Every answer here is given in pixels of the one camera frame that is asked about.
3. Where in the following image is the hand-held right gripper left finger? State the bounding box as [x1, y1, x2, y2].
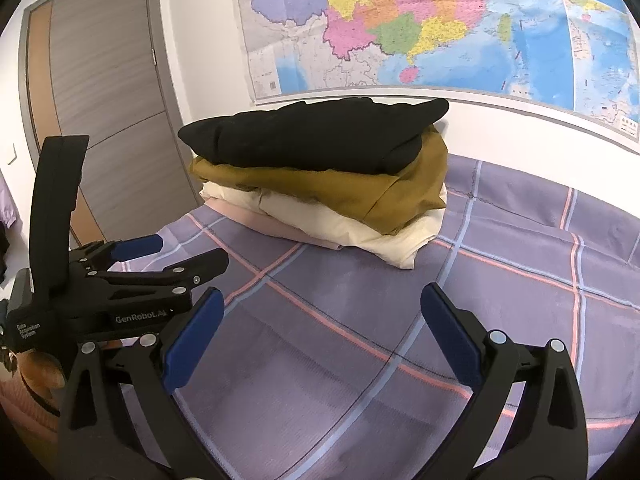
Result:
[56, 287, 231, 480]

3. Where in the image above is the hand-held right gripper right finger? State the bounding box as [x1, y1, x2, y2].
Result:
[420, 282, 593, 480]

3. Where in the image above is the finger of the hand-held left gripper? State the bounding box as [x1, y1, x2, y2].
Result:
[87, 247, 230, 297]
[70, 234, 164, 273]

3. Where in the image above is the black coat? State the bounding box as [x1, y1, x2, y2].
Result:
[177, 97, 451, 177]

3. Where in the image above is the person's left forearm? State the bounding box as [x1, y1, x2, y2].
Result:
[0, 372, 62, 437]

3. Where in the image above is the person's left hand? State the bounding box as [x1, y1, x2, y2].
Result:
[15, 350, 69, 392]

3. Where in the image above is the lilac hanging cloth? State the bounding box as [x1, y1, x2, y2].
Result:
[0, 170, 19, 229]

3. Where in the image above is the purple plaid bed sheet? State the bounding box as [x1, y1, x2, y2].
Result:
[115, 152, 640, 480]

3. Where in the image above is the dark cloth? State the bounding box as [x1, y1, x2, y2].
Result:
[0, 220, 11, 282]

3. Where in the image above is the pale pink garment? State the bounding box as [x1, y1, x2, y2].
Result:
[205, 197, 346, 252]

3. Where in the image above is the cream garment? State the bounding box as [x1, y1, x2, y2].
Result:
[200, 180, 447, 270]

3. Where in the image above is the grey wooden door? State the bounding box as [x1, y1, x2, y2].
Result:
[20, 0, 202, 247]

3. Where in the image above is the mustard brown garment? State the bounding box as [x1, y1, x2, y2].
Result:
[190, 125, 449, 236]

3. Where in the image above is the colourful wall map poster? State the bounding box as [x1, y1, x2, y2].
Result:
[232, 0, 640, 154]

